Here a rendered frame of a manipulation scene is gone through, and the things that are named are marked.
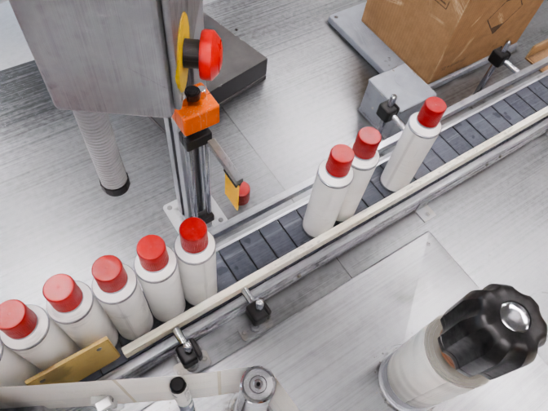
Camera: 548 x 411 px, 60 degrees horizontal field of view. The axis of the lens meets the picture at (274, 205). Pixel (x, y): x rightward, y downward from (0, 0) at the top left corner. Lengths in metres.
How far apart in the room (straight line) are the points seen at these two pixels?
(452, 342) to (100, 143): 0.41
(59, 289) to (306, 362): 0.36
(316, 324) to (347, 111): 0.49
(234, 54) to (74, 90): 0.69
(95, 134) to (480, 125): 0.77
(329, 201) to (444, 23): 0.50
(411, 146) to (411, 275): 0.21
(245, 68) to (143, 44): 0.68
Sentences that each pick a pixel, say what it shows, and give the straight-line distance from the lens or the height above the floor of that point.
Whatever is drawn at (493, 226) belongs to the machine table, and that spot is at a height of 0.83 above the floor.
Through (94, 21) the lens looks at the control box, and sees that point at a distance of 0.35.
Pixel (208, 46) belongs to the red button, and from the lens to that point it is 0.37.
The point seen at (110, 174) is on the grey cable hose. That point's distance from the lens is 0.58.
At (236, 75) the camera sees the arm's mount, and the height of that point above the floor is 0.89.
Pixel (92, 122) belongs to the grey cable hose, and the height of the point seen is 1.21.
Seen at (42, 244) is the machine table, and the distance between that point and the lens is 0.90.
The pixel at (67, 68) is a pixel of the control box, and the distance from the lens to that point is 0.38.
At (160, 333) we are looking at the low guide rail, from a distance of 0.71.
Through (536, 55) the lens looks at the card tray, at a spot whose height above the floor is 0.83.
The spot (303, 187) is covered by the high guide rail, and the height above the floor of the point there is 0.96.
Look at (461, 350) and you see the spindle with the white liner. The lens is 0.53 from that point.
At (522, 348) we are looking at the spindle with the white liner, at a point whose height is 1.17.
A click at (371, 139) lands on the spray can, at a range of 0.68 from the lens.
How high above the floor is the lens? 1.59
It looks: 59 degrees down
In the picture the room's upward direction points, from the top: 10 degrees clockwise
